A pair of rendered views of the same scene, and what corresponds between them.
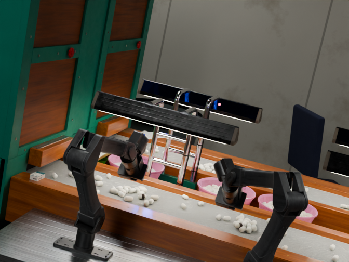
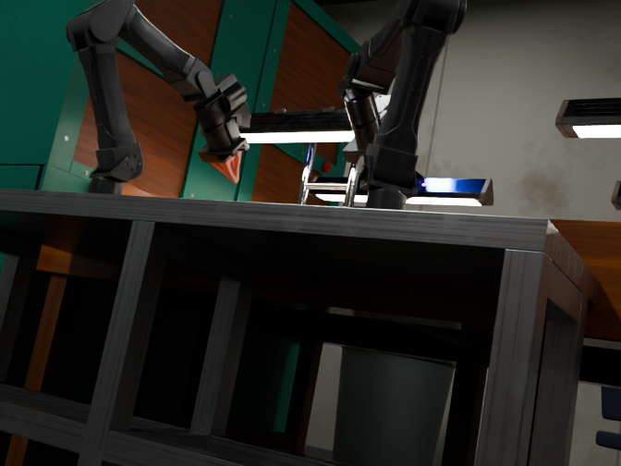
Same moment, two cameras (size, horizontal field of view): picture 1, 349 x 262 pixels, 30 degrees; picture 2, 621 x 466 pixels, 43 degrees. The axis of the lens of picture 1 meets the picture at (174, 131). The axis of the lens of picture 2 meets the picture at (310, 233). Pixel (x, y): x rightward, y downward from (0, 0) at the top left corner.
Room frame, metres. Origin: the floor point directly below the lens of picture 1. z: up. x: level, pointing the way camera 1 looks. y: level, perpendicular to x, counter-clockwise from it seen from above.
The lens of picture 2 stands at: (0.81, -0.65, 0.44)
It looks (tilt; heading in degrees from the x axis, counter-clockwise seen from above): 11 degrees up; 19
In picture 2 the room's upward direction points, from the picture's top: 11 degrees clockwise
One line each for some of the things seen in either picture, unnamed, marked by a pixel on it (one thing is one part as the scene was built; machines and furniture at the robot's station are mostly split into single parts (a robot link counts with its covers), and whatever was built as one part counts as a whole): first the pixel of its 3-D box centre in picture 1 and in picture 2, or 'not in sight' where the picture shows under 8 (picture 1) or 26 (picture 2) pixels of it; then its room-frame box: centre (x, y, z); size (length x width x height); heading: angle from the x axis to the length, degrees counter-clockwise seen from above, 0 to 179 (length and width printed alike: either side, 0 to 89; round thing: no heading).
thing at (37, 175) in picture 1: (37, 175); not in sight; (2.44, 0.49, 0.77); 0.06 x 0.04 x 0.02; 165
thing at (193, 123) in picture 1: (164, 116); (302, 124); (2.60, 0.05, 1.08); 0.62 x 0.08 x 0.07; 75
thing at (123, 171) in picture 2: (89, 221); (114, 169); (2.09, 0.23, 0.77); 0.09 x 0.06 x 0.06; 64
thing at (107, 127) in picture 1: (113, 125); not in sight; (3.31, 0.32, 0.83); 0.30 x 0.06 x 0.07; 165
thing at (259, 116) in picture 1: (199, 100); (395, 189); (3.14, -0.09, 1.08); 0.62 x 0.08 x 0.07; 75
